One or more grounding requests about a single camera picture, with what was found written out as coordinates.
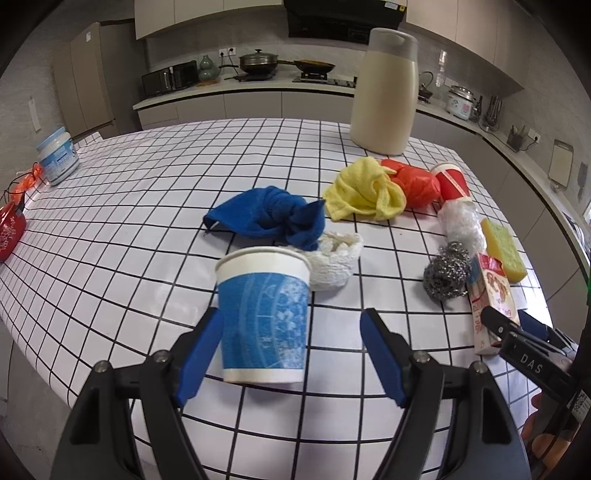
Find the red plastic bag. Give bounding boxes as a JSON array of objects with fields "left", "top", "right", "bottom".
[{"left": 381, "top": 158, "right": 441, "bottom": 210}]

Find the red paper cup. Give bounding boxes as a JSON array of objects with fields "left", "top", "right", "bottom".
[{"left": 430, "top": 162, "right": 472, "bottom": 203}]

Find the person's right hand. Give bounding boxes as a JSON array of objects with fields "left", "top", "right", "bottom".
[{"left": 521, "top": 394, "right": 575, "bottom": 469}]

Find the grey refrigerator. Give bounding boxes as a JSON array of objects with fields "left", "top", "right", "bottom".
[{"left": 51, "top": 22, "right": 116, "bottom": 139}]

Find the white jar with blue label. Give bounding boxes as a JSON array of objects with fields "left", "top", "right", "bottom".
[{"left": 37, "top": 127, "right": 79, "bottom": 186}]

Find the white cutting board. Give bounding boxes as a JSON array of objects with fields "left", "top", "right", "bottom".
[{"left": 548, "top": 139, "right": 574, "bottom": 188}]

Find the black utensil holder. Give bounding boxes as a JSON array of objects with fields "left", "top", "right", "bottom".
[{"left": 507, "top": 124, "right": 529, "bottom": 151}]

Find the black gas stove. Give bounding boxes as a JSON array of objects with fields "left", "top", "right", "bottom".
[{"left": 225, "top": 71, "right": 357, "bottom": 88}]

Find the small printed carton box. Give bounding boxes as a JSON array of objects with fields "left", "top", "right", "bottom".
[{"left": 465, "top": 253, "right": 520, "bottom": 356}]

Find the pot with glass lid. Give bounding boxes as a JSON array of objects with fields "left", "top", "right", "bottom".
[{"left": 239, "top": 48, "right": 280, "bottom": 75}]

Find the yellow sponge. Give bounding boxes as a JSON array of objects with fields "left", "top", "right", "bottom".
[{"left": 480, "top": 218, "right": 528, "bottom": 283}]

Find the orange plastic bag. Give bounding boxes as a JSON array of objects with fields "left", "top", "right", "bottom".
[{"left": 9, "top": 164, "right": 44, "bottom": 199}]

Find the white rice cooker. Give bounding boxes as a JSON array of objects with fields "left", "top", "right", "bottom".
[{"left": 445, "top": 84, "right": 476, "bottom": 121}]

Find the blue cloth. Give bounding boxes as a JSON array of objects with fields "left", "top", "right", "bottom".
[{"left": 203, "top": 185, "right": 327, "bottom": 252}]

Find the black frying pan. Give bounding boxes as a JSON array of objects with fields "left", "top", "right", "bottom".
[{"left": 277, "top": 59, "right": 336, "bottom": 75}]

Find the black range hood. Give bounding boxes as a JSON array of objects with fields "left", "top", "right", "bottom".
[{"left": 283, "top": 0, "right": 407, "bottom": 44}]

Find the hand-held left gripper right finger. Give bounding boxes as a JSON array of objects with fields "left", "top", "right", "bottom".
[{"left": 360, "top": 308, "right": 533, "bottom": 480}]

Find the blue patterned paper cup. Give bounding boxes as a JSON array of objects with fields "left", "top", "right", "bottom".
[{"left": 215, "top": 246, "right": 312, "bottom": 386}]

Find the steel wool scrubber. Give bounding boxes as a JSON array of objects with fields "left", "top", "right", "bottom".
[{"left": 423, "top": 242, "right": 472, "bottom": 303}]

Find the knife rack with knives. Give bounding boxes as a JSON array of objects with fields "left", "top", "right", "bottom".
[{"left": 480, "top": 95, "right": 504, "bottom": 132}]

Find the white crumpled paper towel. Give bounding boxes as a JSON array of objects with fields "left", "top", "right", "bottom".
[{"left": 302, "top": 232, "right": 364, "bottom": 291}]

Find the yellow cloth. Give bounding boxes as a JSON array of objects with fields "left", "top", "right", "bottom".
[{"left": 322, "top": 157, "right": 408, "bottom": 222}]

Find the clear crumpled plastic bag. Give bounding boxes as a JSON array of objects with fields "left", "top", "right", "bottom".
[{"left": 436, "top": 199, "right": 486, "bottom": 254}]

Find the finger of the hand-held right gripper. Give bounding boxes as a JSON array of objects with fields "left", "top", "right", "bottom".
[
  {"left": 517, "top": 309, "right": 578, "bottom": 358},
  {"left": 481, "top": 305, "right": 525, "bottom": 349}
]

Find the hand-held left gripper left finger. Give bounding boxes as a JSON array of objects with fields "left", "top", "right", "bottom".
[{"left": 62, "top": 307, "right": 225, "bottom": 480}]

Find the beige pitcher with lid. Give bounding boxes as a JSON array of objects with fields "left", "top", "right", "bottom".
[{"left": 349, "top": 28, "right": 419, "bottom": 156}]

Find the green ceramic vase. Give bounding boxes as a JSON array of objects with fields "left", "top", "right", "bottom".
[{"left": 198, "top": 55, "right": 220, "bottom": 84}]

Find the red patterned bag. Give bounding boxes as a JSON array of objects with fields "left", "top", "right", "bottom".
[{"left": 0, "top": 199, "right": 27, "bottom": 264}]

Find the black microwave oven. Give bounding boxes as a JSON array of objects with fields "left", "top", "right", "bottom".
[{"left": 141, "top": 61, "right": 199, "bottom": 97}]

